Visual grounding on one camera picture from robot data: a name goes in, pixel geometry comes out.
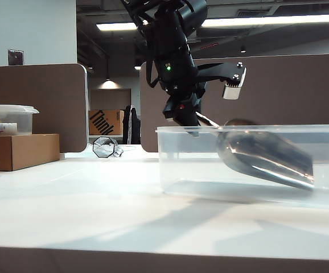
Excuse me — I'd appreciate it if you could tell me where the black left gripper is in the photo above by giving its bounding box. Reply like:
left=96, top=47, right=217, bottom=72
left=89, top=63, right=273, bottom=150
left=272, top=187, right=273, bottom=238
left=162, top=82, right=207, bottom=138

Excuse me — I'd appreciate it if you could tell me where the metal ice scoop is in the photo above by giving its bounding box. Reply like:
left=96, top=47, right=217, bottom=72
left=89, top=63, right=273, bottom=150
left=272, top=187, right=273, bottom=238
left=195, top=111, right=315, bottom=192

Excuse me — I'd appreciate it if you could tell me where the rectangular transparent plastic box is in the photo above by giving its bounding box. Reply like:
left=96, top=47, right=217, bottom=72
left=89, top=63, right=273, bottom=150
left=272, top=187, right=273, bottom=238
left=155, top=124, right=329, bottom=210

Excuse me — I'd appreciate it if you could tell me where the cardboard box with Think print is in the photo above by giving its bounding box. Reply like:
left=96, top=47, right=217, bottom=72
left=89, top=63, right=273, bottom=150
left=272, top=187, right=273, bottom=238
left=88, top=109, right=125, bottom=136

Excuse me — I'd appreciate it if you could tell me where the brown cardboard box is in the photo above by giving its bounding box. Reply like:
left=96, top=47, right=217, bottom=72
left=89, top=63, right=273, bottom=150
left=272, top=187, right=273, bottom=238
left=0, top=133, right=61, bottom=172

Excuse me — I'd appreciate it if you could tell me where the black jacket with white stripes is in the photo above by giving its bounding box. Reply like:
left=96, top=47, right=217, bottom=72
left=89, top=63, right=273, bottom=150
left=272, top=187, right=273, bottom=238
left=122, top=105, right=142, bottom=145

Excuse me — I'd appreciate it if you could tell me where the octagonal drinking glass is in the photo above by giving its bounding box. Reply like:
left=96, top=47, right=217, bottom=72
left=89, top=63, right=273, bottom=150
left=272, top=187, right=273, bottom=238
left=92, top=136, right=125, bottom=159

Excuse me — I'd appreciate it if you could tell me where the hanging pendant lamp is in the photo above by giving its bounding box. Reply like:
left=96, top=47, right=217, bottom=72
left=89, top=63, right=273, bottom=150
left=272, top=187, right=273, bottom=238
left=98, top=53, right=120, bottom=90

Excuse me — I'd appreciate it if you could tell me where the brown desk divider wide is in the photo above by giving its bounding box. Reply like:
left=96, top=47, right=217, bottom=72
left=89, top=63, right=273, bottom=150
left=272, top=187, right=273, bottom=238
left=139, top=53, right=329, bottom=154

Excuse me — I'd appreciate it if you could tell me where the long ceiling tube light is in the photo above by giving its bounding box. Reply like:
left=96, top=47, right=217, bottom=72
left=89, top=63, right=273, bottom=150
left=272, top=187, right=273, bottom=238
left=96, top=13, right=329, bottom=32

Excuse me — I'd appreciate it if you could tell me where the brown desk divider narrow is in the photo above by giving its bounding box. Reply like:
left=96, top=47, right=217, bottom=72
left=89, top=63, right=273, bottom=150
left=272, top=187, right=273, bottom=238
left=0, top=63, right=89, bottom=154

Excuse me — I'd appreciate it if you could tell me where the round clear plastic container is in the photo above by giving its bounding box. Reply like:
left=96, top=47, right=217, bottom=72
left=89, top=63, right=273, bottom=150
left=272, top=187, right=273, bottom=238
left=0, top=104, right=40, bottom=136

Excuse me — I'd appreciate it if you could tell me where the small white labelled bottle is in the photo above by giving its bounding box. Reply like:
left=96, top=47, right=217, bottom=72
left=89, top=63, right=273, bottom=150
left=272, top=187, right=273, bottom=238
left=0, top=122, right=19, bottom=134

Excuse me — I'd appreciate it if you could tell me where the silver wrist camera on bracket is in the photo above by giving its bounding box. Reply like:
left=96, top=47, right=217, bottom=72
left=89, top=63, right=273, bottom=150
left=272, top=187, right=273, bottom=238
left=196, top=61, right=247, bottom=101

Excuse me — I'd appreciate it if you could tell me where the metal wall switch plate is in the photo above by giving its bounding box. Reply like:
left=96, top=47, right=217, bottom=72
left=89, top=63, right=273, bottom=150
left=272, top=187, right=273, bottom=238
left=7, top=49, right=25, bottom=67

